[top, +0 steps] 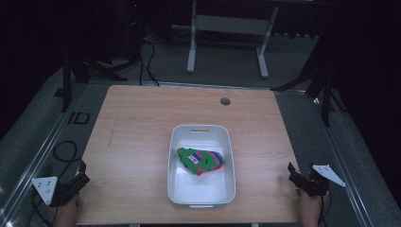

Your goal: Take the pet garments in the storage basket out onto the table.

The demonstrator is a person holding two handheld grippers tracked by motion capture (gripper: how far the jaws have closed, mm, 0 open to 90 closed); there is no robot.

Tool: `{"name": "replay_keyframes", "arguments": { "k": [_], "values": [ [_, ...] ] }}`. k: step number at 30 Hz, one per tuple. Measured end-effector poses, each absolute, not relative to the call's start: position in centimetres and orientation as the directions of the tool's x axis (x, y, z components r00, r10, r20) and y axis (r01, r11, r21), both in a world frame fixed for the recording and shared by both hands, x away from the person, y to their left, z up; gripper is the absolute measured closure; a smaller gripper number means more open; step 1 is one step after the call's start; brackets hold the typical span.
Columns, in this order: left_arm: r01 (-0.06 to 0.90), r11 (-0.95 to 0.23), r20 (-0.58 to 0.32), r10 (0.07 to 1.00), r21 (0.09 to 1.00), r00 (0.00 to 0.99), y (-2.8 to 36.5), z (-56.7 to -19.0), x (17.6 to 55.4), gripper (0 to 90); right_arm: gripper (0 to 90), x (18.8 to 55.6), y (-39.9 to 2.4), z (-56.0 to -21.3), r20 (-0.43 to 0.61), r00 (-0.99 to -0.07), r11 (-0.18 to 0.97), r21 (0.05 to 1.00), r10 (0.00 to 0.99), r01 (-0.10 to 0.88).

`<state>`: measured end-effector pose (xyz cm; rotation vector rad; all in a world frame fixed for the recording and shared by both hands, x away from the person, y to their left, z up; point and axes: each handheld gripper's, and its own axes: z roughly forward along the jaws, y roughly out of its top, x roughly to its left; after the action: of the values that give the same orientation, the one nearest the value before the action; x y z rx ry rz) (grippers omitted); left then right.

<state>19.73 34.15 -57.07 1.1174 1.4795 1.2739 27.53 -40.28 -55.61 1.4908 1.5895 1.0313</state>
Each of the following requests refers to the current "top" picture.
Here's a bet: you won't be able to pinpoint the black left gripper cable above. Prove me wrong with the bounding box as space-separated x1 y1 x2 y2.
29 188 59 227

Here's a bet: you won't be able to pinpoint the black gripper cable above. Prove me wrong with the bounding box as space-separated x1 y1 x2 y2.
29 188 59 227
317 188 333 226

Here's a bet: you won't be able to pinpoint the black cable loop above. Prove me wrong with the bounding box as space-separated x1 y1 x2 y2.
52 140 79 178

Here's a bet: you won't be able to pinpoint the white metal desk frame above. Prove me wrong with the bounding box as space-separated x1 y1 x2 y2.
186 0 280 79

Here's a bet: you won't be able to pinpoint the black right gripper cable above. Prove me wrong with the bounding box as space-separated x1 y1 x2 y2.
317 188 333 226

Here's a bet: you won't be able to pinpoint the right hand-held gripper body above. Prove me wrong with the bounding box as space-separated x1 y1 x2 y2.
296 164 347 198

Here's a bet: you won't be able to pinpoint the dark device with red light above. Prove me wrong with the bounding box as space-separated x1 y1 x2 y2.
124 0 147 65

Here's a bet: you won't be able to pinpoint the black floor cables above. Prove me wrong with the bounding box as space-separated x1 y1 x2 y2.
137 37 161 87

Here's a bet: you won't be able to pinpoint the person's left hand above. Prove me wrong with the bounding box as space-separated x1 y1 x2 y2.
49 194 81 227

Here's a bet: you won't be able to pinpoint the green pink blue striped socks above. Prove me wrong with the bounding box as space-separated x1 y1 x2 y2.
176 147 227 177

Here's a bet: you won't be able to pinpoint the white plastic bin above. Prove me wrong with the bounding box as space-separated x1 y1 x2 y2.
166 124 236 209

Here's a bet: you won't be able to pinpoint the black metal stand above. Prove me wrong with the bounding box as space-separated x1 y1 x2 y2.
270 60 348 129
60 0 130 114

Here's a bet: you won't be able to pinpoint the person's right hand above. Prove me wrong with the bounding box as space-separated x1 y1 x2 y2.
298 188 331 227

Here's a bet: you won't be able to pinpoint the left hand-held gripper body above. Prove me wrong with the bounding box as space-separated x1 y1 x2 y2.
31 172 83 208

